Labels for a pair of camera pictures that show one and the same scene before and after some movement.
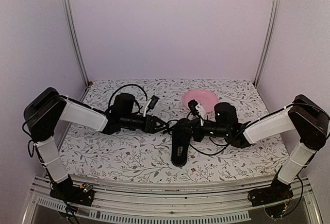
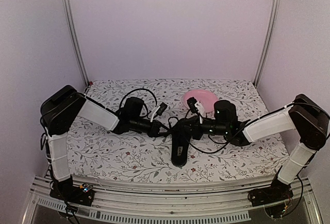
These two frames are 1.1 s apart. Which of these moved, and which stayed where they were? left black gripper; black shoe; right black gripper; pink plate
Moved: left black gripper
Stayed: pink plate; right black gripper; black shoe
